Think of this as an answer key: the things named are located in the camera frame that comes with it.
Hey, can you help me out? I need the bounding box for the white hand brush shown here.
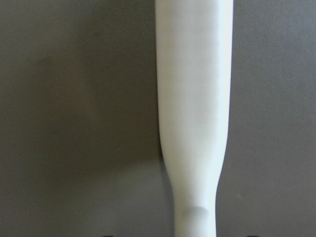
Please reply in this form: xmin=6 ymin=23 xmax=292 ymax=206
xmin=155 ymin=0 xmax=234 ymax=237

